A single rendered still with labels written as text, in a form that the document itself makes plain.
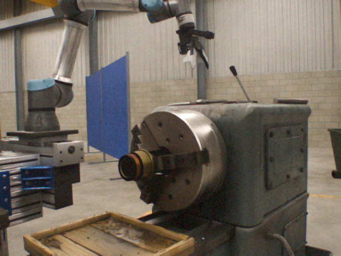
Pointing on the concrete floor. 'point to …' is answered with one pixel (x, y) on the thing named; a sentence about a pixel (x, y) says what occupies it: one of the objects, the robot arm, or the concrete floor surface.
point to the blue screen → (109, 110)
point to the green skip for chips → (335, 135)
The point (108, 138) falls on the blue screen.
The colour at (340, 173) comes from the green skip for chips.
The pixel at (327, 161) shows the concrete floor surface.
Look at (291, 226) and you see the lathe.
